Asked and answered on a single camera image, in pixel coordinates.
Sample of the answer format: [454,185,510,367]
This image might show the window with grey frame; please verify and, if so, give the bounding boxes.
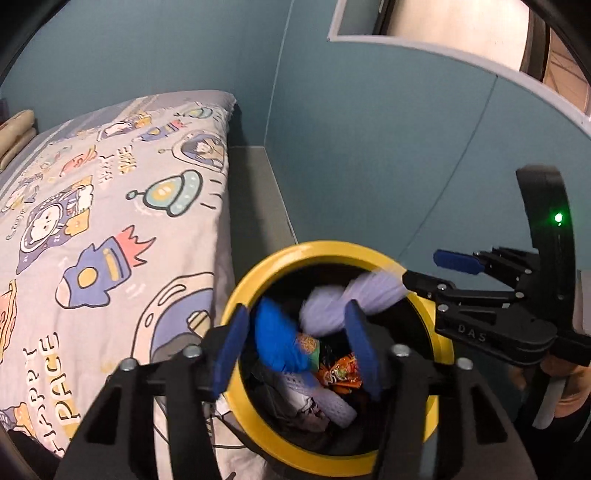
[328,1,590,115]

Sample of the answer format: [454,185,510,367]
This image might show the yellow rim trash bin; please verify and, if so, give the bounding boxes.
[221,240,455,478]

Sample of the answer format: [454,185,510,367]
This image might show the cartoon print bed sheet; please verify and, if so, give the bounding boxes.
[1,90,235,479]

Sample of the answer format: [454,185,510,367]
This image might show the lavender foam net bundle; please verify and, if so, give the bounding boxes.
[274,372,356,433]

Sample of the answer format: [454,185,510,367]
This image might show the person's right hand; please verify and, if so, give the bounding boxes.
[541,356,590,418]

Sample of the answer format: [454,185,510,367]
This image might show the beige folded quilt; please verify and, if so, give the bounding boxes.
[0,109,37,171]

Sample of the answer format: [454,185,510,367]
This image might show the small lavender foam net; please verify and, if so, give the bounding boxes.
[298,269,410,338]

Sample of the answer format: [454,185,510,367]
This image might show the blue paper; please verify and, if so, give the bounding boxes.
[254,298,317,376]

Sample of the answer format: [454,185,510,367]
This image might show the green snack packet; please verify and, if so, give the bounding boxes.
[297,333,321,372]

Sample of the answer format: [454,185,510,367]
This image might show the person's black trouser leg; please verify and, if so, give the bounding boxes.
[0,429,61,480]

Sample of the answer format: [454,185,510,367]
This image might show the orange snack wrapper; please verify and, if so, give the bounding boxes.
[315,354,363,395]

